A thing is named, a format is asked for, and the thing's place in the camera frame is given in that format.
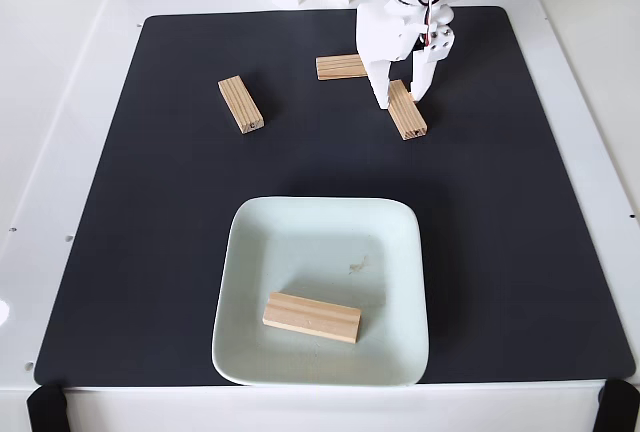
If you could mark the striped grain wooden block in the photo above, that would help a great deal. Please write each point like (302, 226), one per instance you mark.
(407, 117)

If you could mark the smooth light wooden block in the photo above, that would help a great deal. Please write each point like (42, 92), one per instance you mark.
(311, 317)

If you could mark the wooden block with dark lines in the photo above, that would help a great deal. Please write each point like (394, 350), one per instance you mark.
(340, 67)

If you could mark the striped block with knot end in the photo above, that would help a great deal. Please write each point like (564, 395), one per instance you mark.
(240, 103)

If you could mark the pale square ceramic plate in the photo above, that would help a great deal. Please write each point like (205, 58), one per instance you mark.
(320, 252)

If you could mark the black rubber mat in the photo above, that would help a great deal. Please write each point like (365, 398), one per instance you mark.
(150, 202)

